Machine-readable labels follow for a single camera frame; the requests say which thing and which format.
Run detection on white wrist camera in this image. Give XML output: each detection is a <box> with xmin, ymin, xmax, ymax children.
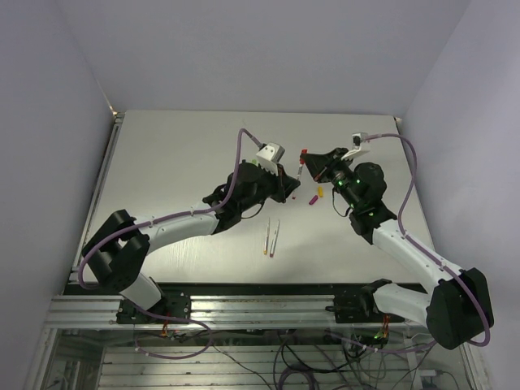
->
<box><xmin>341</xmin><ymin>132</ymin><xmax>371</xmax><ymax>161</ymax></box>
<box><xmin>256</xmin><ymin>142</ymin><xmax>285</xmax><ymax>176</ymax></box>

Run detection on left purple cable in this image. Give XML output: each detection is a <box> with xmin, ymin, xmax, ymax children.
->
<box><xmin>76</xmin><ymin>128</ymin><xmax>265</xmax><ymax>359</ymax></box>

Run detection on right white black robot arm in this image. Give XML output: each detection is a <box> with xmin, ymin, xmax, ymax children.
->
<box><xmin>301</xmin><ymin>148</ymin><xmax>494</xmax><ymax>349</ymax></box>

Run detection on red end white pen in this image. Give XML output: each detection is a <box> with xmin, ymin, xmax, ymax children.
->
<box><xmin>292</xmin><ymin>158</ymin><xmax>304</xmax><ymax>200</ymax></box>

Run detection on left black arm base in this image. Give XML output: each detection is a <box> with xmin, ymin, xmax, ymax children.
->
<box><xmin>116</xmin><ymin>295</ymin><xmax>191</xmax><ymax>325</ymax></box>

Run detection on aluminium rail frame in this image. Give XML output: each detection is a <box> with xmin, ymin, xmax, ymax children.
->
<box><xmin>43</xmin><ymin>293</ymin><xmax>472</xmax><ymax>330</ymax></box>

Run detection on purple cable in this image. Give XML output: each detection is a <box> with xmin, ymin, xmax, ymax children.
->
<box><xmin>365</xmin><ymin>132</ymin><xmax>492</xmax><ymax>353</ymax></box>
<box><xmin>76</xmin><ymin>128</ymin><xmax>265</xmax><ymax>359</ymax></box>

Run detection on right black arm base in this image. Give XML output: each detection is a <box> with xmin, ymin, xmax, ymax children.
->
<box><xmin>325</xmin><ymin>279</ymin><xmax>391</xmax><ymax>324</ymax></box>

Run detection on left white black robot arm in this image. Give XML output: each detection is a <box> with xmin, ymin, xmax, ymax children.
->
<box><xmin>80</xmin><ymin>162</ymin><xmax>300</xmax><ymax>323</ymax></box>

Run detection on loose cables under table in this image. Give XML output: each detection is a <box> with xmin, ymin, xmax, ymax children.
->
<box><xmin>133</xmin><ymin>324</ymin><xmax>448</xmax><ymax>390</ymax></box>

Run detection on yellow end white pen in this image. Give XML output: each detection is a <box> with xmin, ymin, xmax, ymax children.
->
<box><xmin>263</xmin><ymin>218</ymin><xmax>271</xmax><ymax>256</ymax></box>

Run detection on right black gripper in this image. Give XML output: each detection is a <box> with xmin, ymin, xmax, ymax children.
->
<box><xmin>301</xmin><ymin>148</ymin><xmax>360</xmax><ymax>210</ymax></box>

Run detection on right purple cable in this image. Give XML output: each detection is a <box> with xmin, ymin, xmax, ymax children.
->
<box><xmin>365</xmin><ymin>132</ymin><xmax>492</xmax><ymax>353</ymax></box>

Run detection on purple end white pen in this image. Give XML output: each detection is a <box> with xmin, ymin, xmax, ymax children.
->
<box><xmin>269</xmin><ymin>219</ymin><xmax>280</xmax><ymax>258</ymax></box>

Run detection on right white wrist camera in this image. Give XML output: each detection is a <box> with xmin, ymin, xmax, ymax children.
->
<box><xmin>341</xmin><ymin>132</ymin><xmax>371</xmax><ymax>161</ymax></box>

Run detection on red pen cap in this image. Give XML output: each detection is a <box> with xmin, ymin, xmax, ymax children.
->
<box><xmin>300</xmin><ymin>149</ymin><xmax>307</xmax><ymax>165</ymax></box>

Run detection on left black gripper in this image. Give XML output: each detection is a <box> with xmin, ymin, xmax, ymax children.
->
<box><xmin>240</xmin><ymin>162</ymin><xmax>301</xmax><ymax>213</ymax></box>

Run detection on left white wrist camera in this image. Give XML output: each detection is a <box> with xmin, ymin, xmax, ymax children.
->
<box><xmin>256</xmin><ymin>142</ymin><xmax>285</xmax><ymax>176</ymax></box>

